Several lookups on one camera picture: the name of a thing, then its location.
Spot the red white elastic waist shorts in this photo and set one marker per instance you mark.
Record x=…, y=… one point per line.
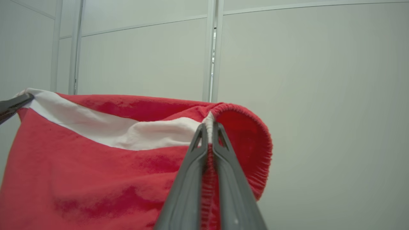
x=80, y=172

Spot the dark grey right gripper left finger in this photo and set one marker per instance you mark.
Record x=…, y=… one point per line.
x=185, y=191

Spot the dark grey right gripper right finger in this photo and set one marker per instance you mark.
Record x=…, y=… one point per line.
x=233, y=191

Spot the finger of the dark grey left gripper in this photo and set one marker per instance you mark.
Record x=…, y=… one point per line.
x=14, y=105

